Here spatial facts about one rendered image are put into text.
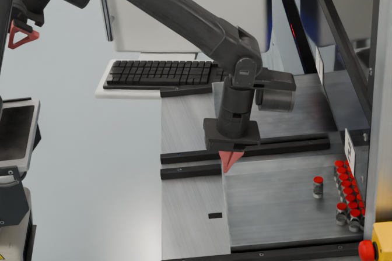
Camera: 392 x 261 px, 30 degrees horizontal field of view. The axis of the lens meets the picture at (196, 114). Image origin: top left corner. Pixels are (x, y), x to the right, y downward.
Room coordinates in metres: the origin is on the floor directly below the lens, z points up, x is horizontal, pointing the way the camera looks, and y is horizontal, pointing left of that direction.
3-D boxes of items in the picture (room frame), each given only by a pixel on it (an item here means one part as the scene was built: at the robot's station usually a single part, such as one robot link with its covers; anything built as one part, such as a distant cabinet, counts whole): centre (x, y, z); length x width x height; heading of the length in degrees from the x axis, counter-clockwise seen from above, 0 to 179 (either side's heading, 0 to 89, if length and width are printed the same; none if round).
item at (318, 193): (1.18, -0.25, 0.90); 0.02 x 0.02 x 0.04
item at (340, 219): (1.09, -0.28, 0.91); 0.02 x 0.02 x 0.05
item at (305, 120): (1.49, -0.22, 0.90); 0.34 x 0.26 x 0.04; 89
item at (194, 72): (1.84, 0.06, 0.82); 0.40 x 0.14 x 0.02; 78
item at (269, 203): (1.15, -0.21, 0.90); 0.34 x 0.26 x 0.04; 89
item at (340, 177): (1.15, -0.30, 0.91); 0.18 x 0.02 x 0.05; 179
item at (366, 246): (0.90, -0.28, 1.00); 0.04 x 0.04 x 0.04; 89
